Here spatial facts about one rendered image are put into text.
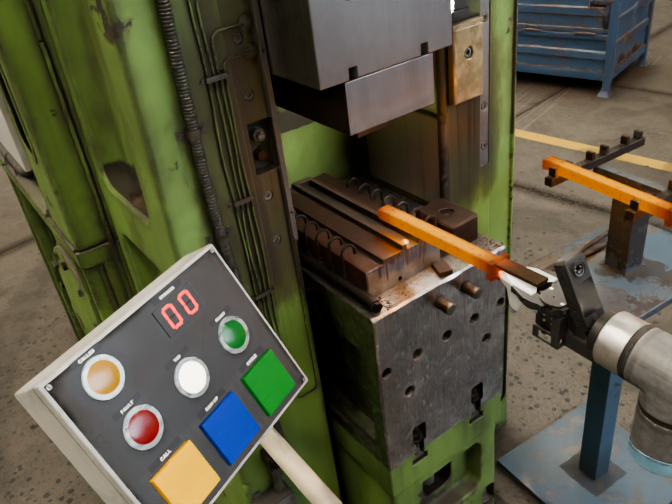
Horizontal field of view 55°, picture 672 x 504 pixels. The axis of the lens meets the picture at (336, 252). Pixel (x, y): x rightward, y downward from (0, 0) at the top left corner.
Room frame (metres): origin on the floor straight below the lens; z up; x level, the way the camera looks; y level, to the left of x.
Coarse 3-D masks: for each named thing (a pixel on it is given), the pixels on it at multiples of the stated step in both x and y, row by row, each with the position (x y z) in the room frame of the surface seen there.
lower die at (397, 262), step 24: (312, 192) 1.40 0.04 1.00; (336, 192) 1.39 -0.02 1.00; (360, 192) 1.39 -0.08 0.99; (312, 216) 1.30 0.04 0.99; (336, 216) 1.29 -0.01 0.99; (312, 240) 1.22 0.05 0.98; (336, 240) 1.20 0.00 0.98; (360, 240) 1.17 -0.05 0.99; (384, 240) 1.16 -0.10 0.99; (336, 264) 1.15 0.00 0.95; (360, 264) 1.10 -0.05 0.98; (384, 264) 1.09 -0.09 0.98; (408, 264) 1.12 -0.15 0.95; (384, 288) 1.08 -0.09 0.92
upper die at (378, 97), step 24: (384, 72) 1.11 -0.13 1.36; (408, 72) 1.14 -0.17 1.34; (432, 72) 1.17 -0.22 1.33; (288, 96) 1.22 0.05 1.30; (312, 96) 1.15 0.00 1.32; (336, 96) 1.09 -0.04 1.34; (360, 96) 1.08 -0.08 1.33; (384, 96) 1.10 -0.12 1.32; (408, 96) 1.13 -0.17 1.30; (432, 96) 1.16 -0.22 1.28; (336, 120) 1.09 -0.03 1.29; (360, 120) 1.07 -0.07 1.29; (384, 120) 1.10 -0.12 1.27
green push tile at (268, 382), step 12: (264, 360) 0.78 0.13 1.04; (276, 360) 0.79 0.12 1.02; (252, 372) 0.75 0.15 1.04; (264, 372) 0.76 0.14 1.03; (276, 372) 0.77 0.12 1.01; (252, 384) 0.74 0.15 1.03; (264, 384) 0.75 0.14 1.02; (276, 384) 0.76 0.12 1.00; (288, 384) 0.77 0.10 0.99; (264, 396) 0.73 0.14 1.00; (276, 396) 0.74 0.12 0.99; (264, 408) 0.72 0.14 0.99; (276, 408) 0.73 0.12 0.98
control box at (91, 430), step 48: (144, 288) 0.83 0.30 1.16; (192, 288) 0.80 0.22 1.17; (240, 288) 0.85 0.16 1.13; (96, 336) 0.68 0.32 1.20; (144, 336) 0.71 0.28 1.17; (192, 336) 0.75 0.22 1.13; (48, 384) 0.60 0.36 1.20; (144, 384) 0.66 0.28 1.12; (240, 384) 0.73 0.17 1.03; (48, 432) 0.61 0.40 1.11; (96, 432) 0.59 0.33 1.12; (192, 432) 0.65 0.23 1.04; (96, 480) 0.58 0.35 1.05; (144, 480) 0.57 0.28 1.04
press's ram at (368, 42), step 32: (288, 0) 1.08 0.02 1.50; (320, 0) 1.05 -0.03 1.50; (352, 0) 1.08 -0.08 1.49; (384, 0) 1.11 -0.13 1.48; (416, 0) 1.15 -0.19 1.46; (448, 0) 1.19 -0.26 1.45; (288, 32) 1.10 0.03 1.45; (320, 32) 1.04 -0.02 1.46; (352, 32) 1.08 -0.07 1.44; (384, 32) 1.11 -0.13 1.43; (416, 32) 1.15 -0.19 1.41; (448, 32) 1.19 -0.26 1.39; (288, 64) 1.11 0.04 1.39; (320, 64) 1.04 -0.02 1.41; (352, 64) 1.07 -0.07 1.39; (384, 64) 1.11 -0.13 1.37
